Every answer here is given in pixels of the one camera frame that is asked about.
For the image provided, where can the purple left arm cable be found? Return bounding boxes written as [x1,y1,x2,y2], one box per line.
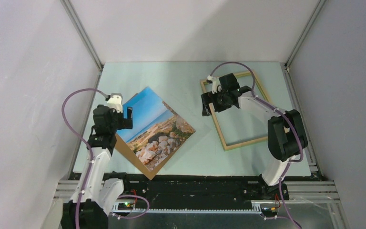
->
[61,88,151,229]

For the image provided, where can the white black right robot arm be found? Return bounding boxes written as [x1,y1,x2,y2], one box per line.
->
[201,73,308,199]

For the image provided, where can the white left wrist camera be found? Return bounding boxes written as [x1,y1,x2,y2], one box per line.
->
[107,93,123,113]

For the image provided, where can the wooden picture frame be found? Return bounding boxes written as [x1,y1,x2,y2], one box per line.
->
[200,71,274,151]

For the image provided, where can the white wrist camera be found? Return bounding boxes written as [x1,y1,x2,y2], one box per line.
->
[207,75,222,94]
[107,93,123,113]

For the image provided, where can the brown cardboard backing board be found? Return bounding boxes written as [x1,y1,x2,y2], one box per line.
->
[115,131,194,180]

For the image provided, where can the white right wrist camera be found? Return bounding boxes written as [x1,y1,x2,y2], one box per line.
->
[207,75,222,94]

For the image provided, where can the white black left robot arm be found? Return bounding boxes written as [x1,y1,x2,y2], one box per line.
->
[60,104,133,229]

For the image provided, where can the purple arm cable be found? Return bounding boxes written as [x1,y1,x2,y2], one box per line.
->
[209,62,304,229]
[61,88,151,229]

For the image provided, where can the left aluminium corner post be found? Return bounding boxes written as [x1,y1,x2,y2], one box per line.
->
[60,0,104,71]

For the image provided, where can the grey slotted cable duct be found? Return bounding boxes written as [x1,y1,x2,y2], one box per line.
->
[111,202,262,214]

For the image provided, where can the aluminium corner post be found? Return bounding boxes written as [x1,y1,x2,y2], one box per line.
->
[285,0,327,69]
[60,0,104,71]

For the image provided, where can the aluminium front rail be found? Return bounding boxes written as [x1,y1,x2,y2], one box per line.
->
[53,180,342,205]

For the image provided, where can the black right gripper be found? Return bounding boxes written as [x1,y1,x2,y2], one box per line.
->
[201,89,231,116]

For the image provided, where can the right aluminium corner post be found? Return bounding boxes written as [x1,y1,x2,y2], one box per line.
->
[285,0,327,69]

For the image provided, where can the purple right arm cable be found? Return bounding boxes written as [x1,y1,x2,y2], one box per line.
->
[209,62,304,229]

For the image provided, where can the beach landscape photo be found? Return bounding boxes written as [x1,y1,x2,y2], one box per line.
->
[117,87,196,171]

